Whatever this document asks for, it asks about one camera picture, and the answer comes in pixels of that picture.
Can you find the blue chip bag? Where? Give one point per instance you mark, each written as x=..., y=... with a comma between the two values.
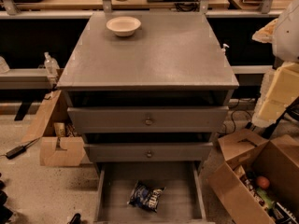
x=145, y=197

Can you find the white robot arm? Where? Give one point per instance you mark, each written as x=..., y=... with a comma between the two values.
x=285, y=43

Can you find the grey drawer cabinet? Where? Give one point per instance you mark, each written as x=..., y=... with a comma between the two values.
x=172, y=60

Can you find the grey top drawer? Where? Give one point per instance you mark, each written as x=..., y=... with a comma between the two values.
x=148, y=120

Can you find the grey middle drawer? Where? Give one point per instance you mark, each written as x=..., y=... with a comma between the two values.
x=148, y=152

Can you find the grey open bottom drawer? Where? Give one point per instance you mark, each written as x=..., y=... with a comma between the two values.
x=181, y=201

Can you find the white bowl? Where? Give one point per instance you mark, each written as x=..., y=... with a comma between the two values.
x=123, y=26

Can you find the left cardboard box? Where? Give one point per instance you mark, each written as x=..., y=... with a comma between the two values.
x=54, y=151

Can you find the white pump dispenser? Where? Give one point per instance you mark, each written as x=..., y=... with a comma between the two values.
x=224, y=48

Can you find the clear plastic bottle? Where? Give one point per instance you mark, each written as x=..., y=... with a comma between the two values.
x=51, y=65

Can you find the red apple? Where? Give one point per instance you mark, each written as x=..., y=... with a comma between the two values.
x=262, y=182

